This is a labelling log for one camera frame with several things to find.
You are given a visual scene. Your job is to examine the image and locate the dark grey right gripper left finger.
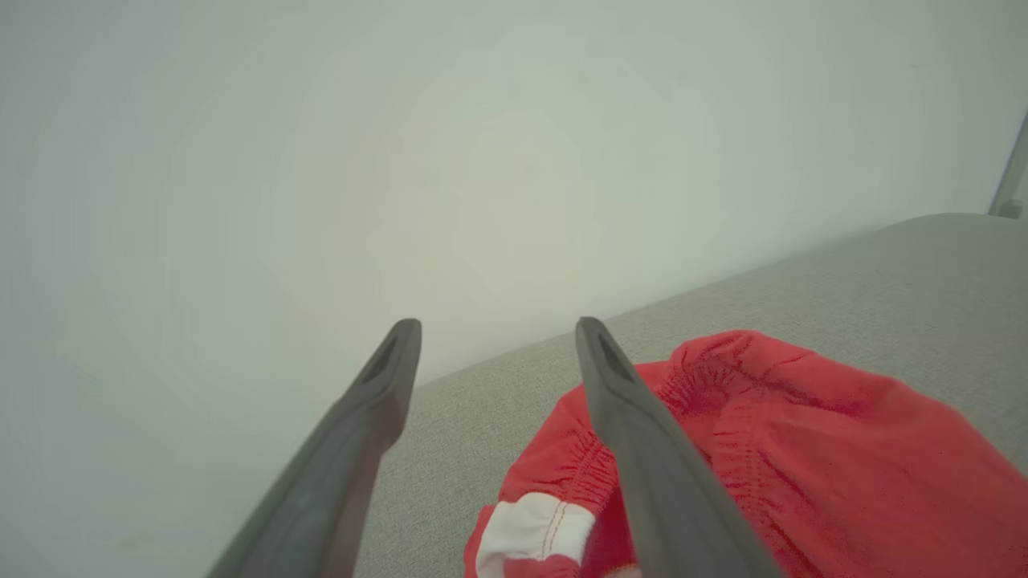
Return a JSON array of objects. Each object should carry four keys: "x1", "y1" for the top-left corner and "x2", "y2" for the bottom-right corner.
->
[{"x1": 207, "y1": 319, "x2": 423, "y2": 578}]

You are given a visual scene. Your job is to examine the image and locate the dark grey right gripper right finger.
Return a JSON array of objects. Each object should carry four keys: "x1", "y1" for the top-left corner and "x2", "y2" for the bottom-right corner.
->
[{"x1": 574, "y1": 316, "x2": 785, "y2": 578}]

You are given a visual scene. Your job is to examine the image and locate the grey metal pole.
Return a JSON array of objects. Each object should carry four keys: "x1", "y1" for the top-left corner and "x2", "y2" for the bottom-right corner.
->
[{"x1": 987, "y1": 111, "x2": 1028, "y2": 220}]

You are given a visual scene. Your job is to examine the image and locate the red and white garment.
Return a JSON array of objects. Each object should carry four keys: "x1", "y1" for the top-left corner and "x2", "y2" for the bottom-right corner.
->
[{"x1": 463, "y1": 329, "x2": 1028, "y2": 578}]

